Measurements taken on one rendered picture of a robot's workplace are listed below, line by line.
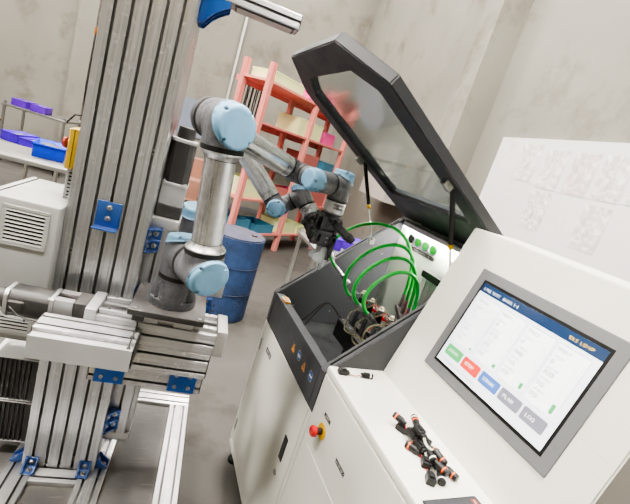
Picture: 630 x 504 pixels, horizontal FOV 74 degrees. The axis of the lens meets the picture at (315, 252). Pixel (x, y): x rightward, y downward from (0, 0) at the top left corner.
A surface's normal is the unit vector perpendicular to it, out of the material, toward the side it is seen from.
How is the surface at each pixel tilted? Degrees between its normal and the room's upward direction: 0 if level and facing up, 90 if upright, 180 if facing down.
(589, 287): 76
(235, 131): 82
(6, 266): 90
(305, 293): 90
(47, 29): 90
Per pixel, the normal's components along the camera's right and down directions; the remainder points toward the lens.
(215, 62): 0.21, 0.29
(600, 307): -0.80, -0.41
